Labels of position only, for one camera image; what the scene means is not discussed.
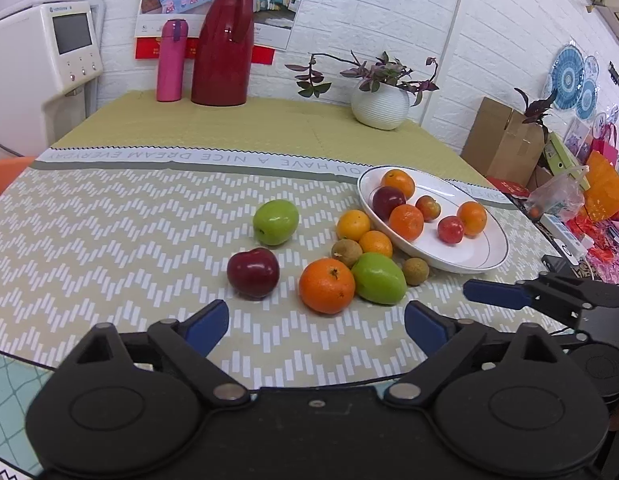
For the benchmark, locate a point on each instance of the wall poster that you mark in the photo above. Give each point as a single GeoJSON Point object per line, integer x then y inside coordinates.
{"type": "Point", "coordinates": [274, 10]}

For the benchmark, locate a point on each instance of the purple leaf plant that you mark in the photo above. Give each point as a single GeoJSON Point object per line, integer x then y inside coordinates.
{"type": "Point", "coordinates": [537, 107]}

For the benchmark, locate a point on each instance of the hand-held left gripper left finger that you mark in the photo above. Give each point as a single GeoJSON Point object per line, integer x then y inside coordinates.
{"type": "Point", "coordinates": [209, 322]}

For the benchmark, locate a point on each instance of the oval green mango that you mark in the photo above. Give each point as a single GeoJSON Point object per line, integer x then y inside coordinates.
{"type": "Point", "coordinates": [379, 279]}

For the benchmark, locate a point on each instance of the brown kiwi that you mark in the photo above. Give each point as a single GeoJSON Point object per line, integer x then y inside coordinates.
{"type": "Point", "coordinates": [415, 271]}
{"type": "Point", "coordinates": [346, 253]}

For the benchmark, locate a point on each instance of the red and yellow plum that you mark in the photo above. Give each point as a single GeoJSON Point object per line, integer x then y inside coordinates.
{"type": "Point", "coordinates": [429, 207]}

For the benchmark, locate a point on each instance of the white potted plant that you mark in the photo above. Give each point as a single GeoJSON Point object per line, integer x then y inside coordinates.
{"type": "Point", "coordinates": [379, 107]}

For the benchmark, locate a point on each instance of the reddish orange tangerine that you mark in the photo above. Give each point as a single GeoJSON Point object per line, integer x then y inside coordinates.
{"type": "Point", "coordinates": [406, 222]}

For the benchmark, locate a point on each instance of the pink bottle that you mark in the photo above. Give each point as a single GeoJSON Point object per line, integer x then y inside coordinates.
{"type": "Point", "coordinates": [169, 70]}

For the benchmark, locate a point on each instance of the clear plastic bag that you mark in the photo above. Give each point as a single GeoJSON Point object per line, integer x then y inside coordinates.
{"type": "Point", "coordinates": [557, 195]}

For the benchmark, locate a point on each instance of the red envelope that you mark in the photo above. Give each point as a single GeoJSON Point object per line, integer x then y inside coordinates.
{"type": "Point", "coordinates": [509, 187]}

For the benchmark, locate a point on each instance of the white plate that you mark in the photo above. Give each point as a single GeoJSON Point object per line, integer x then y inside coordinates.
{"type": "Point", "coordinates": [469, 255]}

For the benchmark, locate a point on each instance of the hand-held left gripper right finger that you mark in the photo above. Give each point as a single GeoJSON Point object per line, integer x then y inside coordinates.
{"type": "Point", "coordinates": [427, 325]}

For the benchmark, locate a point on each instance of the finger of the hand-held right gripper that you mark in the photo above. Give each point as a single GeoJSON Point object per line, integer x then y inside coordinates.
{"type": "Point", "coordinates": [494, 294]}

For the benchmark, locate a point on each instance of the large orange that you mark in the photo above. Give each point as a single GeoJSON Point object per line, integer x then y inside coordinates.
{"type": "Point", "coordinates": [399, 182]}

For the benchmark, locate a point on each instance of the white power strip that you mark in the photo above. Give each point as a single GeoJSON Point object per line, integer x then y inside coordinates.
{"type": "Point", "coordinates": [564, 237]}

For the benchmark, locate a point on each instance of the tangerine with green stem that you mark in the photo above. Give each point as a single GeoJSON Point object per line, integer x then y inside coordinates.
{"type": "Point", "coordinates": [327, 287]}

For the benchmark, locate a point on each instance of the round green apple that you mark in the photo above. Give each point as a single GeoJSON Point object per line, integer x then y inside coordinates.
{"type": "Point", "coordinates": [275, 222]}

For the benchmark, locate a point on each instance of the small orange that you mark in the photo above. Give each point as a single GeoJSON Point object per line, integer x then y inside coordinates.
{"type": "Point", "coordinates": [353, 225]}
{"type": "Point", "coordinates": [375, 244]}

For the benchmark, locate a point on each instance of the orange bag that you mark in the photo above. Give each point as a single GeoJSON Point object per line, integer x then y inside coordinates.
{"type": "Point", "coordinates": [607, 187]}

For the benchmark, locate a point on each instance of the blue round wall decoration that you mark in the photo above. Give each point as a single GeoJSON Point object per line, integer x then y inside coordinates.
{"type": "Point", "coordinates": [567, 77]}
{"type": "Point", "coordinates": [588, 92]}

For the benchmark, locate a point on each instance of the dark red apple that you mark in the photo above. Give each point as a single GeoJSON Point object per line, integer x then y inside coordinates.
{"type": "Point", "coordinates": [253, 274]}
{"type": "Point", "coordinates": [387, 202]}

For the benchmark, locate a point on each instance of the white appliance with screen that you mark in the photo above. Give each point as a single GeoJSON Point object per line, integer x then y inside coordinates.
{"type": "Point", "coordinates": [19, 85]}

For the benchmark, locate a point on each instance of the red thermos jug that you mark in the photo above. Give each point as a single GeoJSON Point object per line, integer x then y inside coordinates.
{"type": "Point", "coordinates": [219, 60]}

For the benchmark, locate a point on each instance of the cardboard box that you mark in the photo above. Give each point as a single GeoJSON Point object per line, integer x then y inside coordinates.
{"type": "Point", "coordinates": [494, 145]}

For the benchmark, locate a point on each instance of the medium orange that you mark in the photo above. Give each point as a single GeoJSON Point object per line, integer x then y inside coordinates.
{"type": "Point", "coordinates": [473, 217]}

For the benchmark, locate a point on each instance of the green box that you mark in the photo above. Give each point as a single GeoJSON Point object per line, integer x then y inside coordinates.
{"type": "Point", "coordinates": [559, 152]}

